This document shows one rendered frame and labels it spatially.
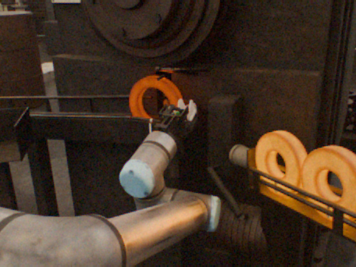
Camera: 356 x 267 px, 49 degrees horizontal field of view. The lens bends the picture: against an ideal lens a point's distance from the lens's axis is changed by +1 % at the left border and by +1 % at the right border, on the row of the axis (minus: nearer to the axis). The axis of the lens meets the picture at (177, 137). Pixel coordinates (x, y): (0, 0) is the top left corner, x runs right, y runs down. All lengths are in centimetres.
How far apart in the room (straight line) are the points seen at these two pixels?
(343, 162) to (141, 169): 45
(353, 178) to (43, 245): 57
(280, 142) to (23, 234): 62
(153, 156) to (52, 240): 52
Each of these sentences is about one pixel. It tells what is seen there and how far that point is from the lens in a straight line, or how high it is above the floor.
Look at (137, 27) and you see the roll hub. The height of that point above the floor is 101.
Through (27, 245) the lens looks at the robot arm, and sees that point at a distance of 52.
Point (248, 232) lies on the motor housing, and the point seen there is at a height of 50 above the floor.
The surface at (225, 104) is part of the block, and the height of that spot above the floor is 79.
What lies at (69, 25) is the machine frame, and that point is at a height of 98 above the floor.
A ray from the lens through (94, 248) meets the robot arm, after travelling 53.
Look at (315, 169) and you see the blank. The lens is 88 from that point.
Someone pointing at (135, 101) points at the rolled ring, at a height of 76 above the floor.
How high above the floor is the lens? 112
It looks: 22 degrees down
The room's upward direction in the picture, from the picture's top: 2 degrees counter-clockwise
